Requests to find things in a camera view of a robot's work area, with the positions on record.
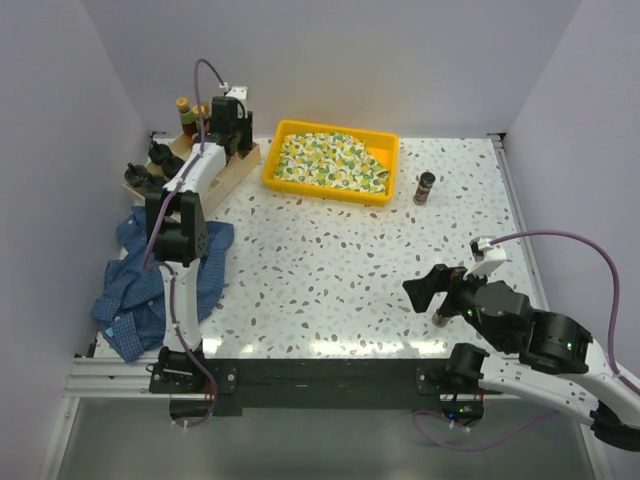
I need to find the green-label sauce bottle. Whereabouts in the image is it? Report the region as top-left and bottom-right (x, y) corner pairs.
(176, 97), (198, 140)

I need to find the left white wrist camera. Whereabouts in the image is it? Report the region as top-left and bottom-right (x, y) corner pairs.
(222, 84), (248, 104)

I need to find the yellow plastic bin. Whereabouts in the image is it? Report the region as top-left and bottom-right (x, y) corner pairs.
(262, 119), (399, 206)

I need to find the clear shaker jar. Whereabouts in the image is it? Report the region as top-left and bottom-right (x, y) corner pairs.
(124, 163), (149, 188)
(161, 156), (184, 179)
(144, 176), (166, 192)
(148, 140), (173, 166)

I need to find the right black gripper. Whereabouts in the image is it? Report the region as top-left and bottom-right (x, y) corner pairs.
(400, 259), (506, 350)

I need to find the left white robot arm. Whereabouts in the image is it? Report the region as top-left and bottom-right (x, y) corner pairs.
(143, 87), (259, 397)

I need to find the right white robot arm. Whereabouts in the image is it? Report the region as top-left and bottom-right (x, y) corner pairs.
(402, 264), (639, 452)

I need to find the red sauce bottle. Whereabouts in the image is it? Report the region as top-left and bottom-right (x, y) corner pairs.
(192, 103), (211, 134)

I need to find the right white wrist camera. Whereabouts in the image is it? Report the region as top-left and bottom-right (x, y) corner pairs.
(464, 236), (507, 278)

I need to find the lemon-print cloth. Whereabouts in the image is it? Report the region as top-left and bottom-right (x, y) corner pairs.
(274, 132), (390, 195)

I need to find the cream divided organizer tray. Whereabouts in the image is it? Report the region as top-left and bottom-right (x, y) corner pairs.
(122, 132), (262, 214)

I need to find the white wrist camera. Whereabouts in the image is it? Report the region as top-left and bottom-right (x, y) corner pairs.
(464, 236), (507, 278)
(222, 84), (248, 104)

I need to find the blue checkered cloth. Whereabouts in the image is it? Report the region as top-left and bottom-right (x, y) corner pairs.
(91, 206), (234, 362)

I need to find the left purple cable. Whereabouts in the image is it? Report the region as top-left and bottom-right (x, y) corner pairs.
(141, 58), (219, 428)

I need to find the spice jar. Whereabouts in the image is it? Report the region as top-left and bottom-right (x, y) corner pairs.
(432, 310), (452, 328)
(413, 171), (436, 206)

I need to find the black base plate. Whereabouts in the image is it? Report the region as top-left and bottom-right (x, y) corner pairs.
(148, 348), (480, 419)

